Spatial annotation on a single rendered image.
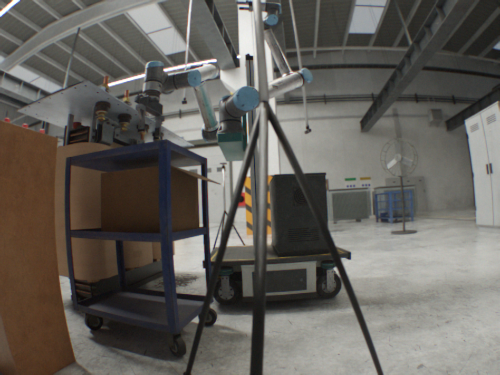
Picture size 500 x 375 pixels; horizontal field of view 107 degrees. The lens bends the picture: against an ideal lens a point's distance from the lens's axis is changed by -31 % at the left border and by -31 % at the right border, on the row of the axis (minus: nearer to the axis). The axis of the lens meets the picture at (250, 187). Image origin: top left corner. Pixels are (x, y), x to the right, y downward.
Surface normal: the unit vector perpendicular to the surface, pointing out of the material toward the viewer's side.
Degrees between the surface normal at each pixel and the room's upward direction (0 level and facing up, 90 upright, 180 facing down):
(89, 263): 90
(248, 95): 93
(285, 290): 90
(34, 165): 90
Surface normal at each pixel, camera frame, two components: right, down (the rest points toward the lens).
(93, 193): 0.76, -0.09
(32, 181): 0.98, -0.06
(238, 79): -0.17, -0.08
